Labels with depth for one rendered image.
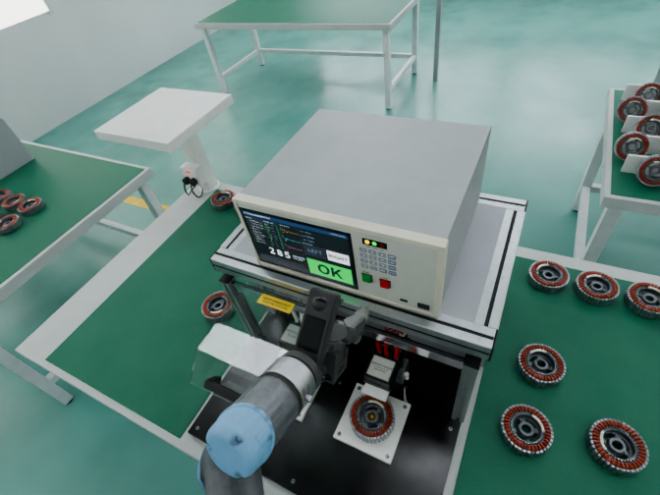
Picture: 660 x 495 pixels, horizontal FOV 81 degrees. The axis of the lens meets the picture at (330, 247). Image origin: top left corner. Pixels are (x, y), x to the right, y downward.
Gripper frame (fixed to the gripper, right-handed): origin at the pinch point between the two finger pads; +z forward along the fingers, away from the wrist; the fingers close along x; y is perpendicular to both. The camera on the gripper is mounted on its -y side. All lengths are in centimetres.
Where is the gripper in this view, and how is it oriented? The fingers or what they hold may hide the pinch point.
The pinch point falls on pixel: (352, 303)
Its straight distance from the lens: 74.2
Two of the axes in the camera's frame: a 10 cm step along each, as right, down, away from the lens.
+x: 8.9, 2.3, -4.0
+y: -0.6, 9.1, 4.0
